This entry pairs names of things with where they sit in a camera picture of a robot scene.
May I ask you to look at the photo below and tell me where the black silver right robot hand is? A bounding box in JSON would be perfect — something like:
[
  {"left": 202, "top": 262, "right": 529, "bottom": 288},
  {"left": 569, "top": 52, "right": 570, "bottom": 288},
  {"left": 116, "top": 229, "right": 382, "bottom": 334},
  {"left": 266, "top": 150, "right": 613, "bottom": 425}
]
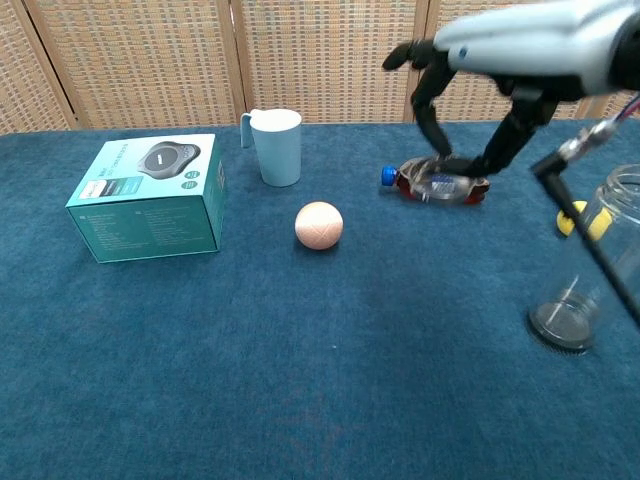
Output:
[{"left": 382, "top": 0, "right": 629, "bottom": 177}]

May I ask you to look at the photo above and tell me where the cola bottle with blue cap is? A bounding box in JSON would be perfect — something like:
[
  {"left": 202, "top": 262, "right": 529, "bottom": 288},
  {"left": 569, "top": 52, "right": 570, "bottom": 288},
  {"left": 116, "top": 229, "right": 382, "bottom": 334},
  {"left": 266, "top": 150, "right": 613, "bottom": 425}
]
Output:
[{"left": 381, "top": 154, "right": 492, "bottom": 208}]

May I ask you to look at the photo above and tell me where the clear glass jar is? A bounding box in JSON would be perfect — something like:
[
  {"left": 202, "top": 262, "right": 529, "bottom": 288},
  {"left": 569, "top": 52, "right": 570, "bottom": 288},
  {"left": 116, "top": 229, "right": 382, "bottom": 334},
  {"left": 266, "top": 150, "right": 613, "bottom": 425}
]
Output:
[{"left": 528, "top": 163, "right": 640, "bottom": 357}]

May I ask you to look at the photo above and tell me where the yellow ball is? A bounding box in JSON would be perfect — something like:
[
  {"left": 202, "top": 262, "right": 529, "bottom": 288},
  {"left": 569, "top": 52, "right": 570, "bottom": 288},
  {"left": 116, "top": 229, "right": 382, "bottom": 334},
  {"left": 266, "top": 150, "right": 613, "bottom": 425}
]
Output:
[{"left": 556, "top": 199, "right": 614, "bottom": 239}]

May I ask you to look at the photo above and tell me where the peach textured ball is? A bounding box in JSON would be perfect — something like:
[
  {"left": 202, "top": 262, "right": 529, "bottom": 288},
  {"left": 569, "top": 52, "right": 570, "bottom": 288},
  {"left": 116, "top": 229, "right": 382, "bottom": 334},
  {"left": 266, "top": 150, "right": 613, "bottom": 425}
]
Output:
[{"left": 294, "top": 200, "right": 345, "bottom": 251}]

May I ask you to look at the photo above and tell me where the blue felt table cover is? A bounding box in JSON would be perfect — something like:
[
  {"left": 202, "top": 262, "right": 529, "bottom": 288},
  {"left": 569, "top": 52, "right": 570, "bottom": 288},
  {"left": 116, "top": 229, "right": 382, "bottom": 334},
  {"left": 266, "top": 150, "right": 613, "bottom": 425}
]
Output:
[{"left": 0, "top": 119, "right": 640, "bottom": 480}]

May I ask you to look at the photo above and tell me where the teal speaker product box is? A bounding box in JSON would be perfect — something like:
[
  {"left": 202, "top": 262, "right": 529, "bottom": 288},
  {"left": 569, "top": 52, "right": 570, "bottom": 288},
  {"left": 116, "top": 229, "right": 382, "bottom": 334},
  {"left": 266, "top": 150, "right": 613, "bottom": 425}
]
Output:
[{"left": 64, "top": 132, "right": 227, "bottom": 265}]

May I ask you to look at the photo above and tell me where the black arm cable with connector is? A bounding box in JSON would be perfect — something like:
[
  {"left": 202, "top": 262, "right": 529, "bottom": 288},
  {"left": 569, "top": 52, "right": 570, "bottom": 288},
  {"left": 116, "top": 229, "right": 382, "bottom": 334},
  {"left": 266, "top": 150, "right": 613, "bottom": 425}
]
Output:
[{"left": 531, "top": 94, "right": 640, "bottom": 327}]

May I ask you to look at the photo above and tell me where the pale blue cup with handle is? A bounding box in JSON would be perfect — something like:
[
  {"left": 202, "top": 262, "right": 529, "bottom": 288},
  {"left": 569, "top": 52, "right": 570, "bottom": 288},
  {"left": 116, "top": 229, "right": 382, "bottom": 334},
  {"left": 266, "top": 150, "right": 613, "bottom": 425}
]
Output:
[{"left": 240, "top": 108, "right": 304, "bottom": 188}]

